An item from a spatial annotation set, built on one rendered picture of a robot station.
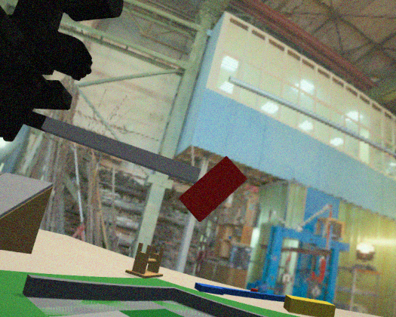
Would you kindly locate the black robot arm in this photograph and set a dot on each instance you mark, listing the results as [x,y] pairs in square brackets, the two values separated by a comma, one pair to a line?
[64,53]

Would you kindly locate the red putter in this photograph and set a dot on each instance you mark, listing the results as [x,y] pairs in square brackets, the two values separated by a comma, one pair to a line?
[200,199]

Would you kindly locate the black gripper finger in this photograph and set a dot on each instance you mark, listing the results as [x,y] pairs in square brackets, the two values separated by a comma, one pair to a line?
[29,98]
[14,76]

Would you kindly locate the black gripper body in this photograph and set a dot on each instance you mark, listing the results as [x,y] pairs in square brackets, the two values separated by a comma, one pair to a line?
[12,31]

